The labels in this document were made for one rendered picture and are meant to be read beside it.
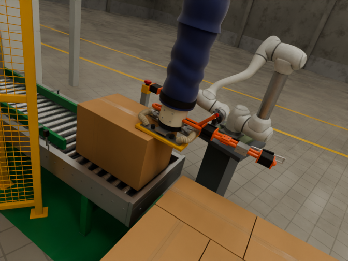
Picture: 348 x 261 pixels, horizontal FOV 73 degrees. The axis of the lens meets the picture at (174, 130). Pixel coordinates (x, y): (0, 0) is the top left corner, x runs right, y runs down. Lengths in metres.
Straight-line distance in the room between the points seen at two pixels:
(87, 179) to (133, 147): 0.39
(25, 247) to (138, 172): 0.97
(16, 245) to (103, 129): 1.02
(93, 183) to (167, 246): 0.61
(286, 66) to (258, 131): 0.53
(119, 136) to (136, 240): 0.61
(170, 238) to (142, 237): 0.15
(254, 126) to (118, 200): 1.16
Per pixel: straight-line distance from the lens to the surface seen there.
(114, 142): 1.57
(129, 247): 1.37
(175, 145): 1.38
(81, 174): 1.69
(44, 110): 2.55
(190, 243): 1.46
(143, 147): 1.42
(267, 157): 1.36
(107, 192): 1.57
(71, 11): 4.42
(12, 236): 2.16
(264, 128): 1.96
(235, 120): 2.04
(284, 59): 1.78
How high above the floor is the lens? 1.67
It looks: 27 degrees down
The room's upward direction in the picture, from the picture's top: 14 degrees clockwise
